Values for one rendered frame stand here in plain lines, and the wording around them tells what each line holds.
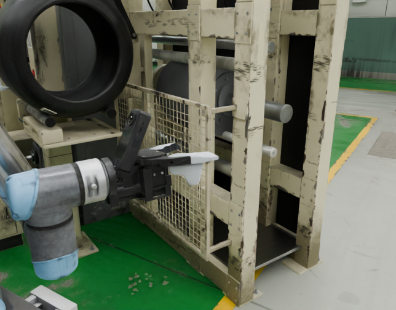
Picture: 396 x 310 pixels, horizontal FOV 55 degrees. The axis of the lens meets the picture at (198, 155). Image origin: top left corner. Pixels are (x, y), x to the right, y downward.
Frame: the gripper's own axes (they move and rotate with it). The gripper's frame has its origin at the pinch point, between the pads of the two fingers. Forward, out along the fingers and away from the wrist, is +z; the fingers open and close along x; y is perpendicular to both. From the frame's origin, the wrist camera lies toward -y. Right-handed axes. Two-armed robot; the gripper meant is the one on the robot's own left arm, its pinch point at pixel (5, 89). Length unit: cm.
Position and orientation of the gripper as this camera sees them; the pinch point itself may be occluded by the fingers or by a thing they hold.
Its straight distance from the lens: 180.4
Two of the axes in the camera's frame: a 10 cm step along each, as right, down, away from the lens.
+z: 8.1, -0.7, 5.8
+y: 1.0, -9.6, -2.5
